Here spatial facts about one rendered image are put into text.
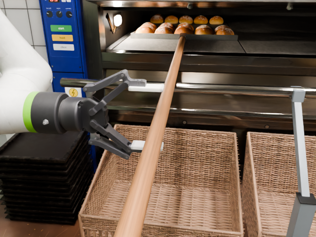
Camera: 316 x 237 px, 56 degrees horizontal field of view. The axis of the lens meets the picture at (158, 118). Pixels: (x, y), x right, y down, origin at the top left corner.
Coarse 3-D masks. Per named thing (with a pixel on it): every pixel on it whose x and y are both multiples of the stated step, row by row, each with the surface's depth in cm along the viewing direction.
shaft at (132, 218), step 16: (176, 48) 121; (176, 64) 98; (160, 96) 72; (160, 112) 62; (160, 128) 56; (144, 144) 52; (160, 144) 52; (144, 160) 46; (144, 176) 42; (128, 192) 40; (144, 192) 40; (128, 208) 36; (144, 208) 38; (128, 224) 34
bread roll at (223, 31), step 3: (219, 30) 152; (222, 30) 151; (225, 30) 151; (228, 30) 151; (231, 30) 152; (216, 33) 153; (219, 33) 152; (222, 33) 151; (225, 33) 151; (228, 33) 151; (231, 33) 151
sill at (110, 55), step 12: (108, 60) 128; (120, 60) 127; (132, 60) 126; (144, 60) 126; (156, 60) 125; (168, 60) 124; (192, 60) 123; (204, 60) 123; (216, 60) 122; (228, 60) 121; (240, 60) 121; (252, 60) 120; (264, 60) 119; (276, 60) 119; (288, 60) 118; (300, 60) 118; (312, 60) 117
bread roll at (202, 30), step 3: (201, 27) 154; (204, 27) 154; (198, 30) 153; (201, 30) 153; (204, 30) 152; (207, 30) 152; (210, 30) 153; (195, 33) 154; (198, 33) 153; (201, 33) 152; (204, 33) 152; (207, 33) 152; (210, 33) 153
